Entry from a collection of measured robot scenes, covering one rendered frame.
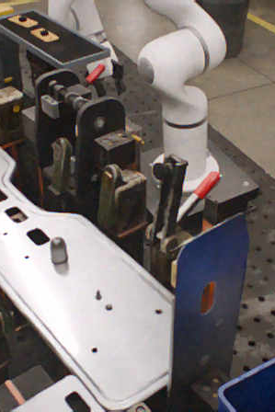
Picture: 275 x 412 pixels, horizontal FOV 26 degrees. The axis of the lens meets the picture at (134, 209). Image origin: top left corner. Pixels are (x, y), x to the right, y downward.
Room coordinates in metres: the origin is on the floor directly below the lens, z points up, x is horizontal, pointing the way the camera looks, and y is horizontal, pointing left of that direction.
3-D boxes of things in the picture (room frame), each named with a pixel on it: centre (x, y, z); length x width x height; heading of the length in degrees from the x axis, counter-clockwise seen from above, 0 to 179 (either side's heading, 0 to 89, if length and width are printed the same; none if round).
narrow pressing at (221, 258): (0.49, -0.09, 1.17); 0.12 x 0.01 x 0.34; 127
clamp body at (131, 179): (0.97, 0.02, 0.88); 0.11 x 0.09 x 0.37; 127
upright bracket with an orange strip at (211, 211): (0.73, -0.12, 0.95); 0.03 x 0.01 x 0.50; 37
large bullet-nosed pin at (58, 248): (0.81, 0.14, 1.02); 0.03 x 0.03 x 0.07
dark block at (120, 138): (1.03, 0.04, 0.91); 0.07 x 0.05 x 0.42; 127
